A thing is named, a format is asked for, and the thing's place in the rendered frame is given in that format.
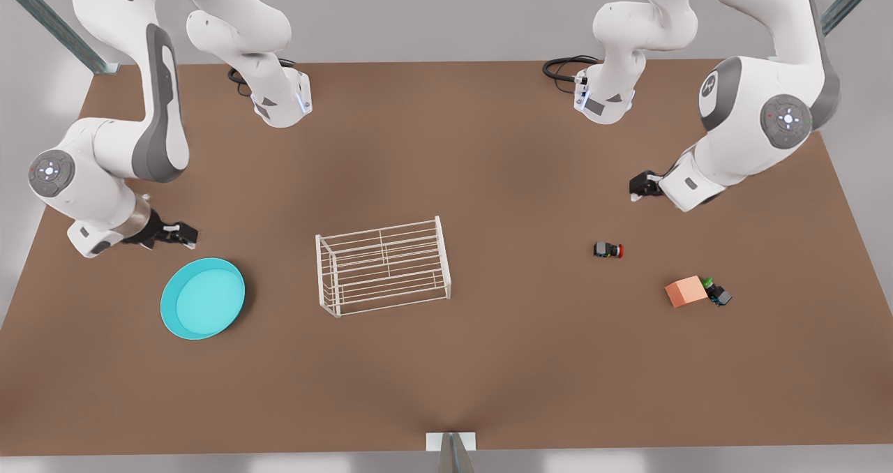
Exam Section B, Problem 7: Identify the turquoise plate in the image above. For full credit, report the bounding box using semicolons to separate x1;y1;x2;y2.
160;257;246;340

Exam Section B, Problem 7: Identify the orange cube block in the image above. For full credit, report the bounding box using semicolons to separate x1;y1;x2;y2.
664;275;710;309

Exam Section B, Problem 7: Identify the green button switch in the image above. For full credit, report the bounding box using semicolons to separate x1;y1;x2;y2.
702;277;733;307

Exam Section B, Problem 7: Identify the black cable loop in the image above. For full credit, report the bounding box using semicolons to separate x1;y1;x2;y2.
227;58;297;98
543;55;602;95

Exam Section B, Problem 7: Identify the white wire shelf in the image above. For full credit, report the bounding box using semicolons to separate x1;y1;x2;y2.
315;216;453;318

